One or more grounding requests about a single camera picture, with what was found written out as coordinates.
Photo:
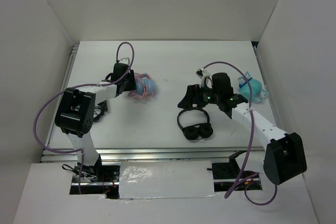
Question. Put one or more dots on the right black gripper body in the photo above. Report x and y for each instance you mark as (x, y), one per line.
(207, 95)

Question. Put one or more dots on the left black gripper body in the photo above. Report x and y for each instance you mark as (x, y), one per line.
(129, 82)

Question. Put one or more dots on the pink blue cat-ear headphones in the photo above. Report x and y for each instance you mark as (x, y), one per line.
(145, 86)

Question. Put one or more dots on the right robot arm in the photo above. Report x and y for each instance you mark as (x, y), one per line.
(284, 157)

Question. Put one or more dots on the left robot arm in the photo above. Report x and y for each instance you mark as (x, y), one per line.
(75, 114)

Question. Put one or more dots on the black on-ear headphones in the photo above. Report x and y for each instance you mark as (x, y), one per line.
(196, 131)

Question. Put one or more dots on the teal cat-ear headphones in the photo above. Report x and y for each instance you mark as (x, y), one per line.
(259, 94)

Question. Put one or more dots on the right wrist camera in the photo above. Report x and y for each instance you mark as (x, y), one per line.
(204, 76)

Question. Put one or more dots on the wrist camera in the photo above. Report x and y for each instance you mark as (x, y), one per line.
(125, 61)
(204, 76)

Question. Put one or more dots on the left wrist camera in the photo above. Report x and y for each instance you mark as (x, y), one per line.
(125, 61)

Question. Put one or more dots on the black headphones with cable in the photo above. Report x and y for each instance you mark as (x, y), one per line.
(100, 110)

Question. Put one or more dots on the aluminium rail frame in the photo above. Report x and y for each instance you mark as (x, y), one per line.
(147, 129)

